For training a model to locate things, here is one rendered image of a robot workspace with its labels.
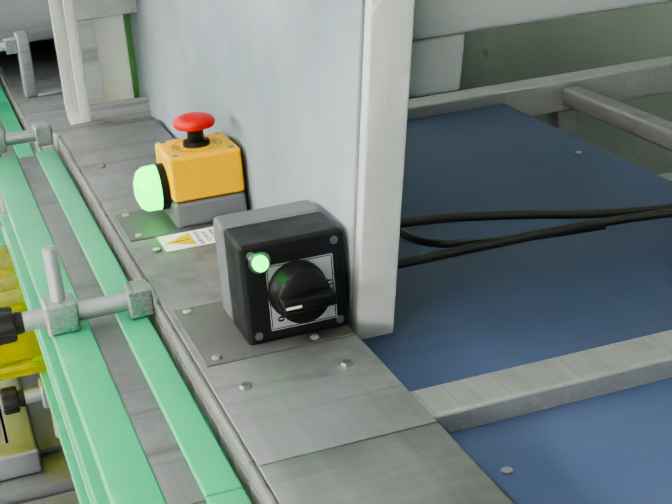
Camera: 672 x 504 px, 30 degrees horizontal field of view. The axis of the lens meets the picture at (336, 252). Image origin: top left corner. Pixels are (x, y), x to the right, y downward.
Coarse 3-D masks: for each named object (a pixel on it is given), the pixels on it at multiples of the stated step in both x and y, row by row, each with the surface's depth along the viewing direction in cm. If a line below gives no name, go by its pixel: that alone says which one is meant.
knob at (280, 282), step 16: (288, 272) 91; (304, 272) 90; (320, 272) 92; (272, 288) 91; (288, 288) 90; (304, 288) 90; (320, 288) 91; (272, 304) 92; (288, 304) 89; (304, 304) 89; (320, 304) 90; (304, 320) 91
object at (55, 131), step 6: (102, 120) 160; (60, 126) 159; (66, 126) 159; (72, 126) 158; (78, 126) 158; (84, 126) 158; (90, 126) 158; (54, 132) 157; (54, 138) 157; (54, 144) 157
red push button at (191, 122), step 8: (192, 112) 120; (200, 112) 120; (176, 120) 118; (184, 120) 118; (192, 120) 118; (200, 120) 118; (208, 120) 118; (176, 128) 118; (184, 128) 118; (192, 128) 118; (200, 128) 118; (192, 136) 119; (200, 136) 119
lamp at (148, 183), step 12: (144, 168) 119; (156, 168) 119; (144, 180) 118; (156, 180) 118; (144, 192) 118; (156, 192) 118; (168, 192) 118; (144, 204) 119; (156, 204) 119; (168, 204) 119
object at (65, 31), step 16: (48, 0) 172; (64, 0) 157; (64, 16) 173; (64, 32) 174; (64, 48) 174; (64, 64) 175; (80, 64) 161; (64, 80) 176; (80, 80) 160; (64, 96) 177; (80, 96) 161; (80, 112) 162
